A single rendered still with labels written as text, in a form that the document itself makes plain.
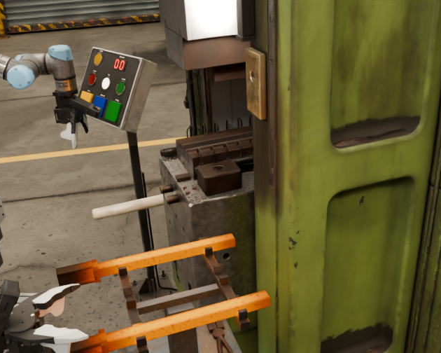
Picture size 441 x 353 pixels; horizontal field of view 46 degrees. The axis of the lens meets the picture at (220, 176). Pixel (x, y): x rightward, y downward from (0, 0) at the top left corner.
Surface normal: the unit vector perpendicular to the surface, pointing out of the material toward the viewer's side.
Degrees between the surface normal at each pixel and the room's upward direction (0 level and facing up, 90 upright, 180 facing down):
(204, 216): 90
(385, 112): 89
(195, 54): 90
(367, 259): 90
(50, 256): 0
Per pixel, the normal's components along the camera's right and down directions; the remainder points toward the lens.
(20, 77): 0.05, 0.45
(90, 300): -0.05, -0.89
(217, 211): 0.34, 0.41
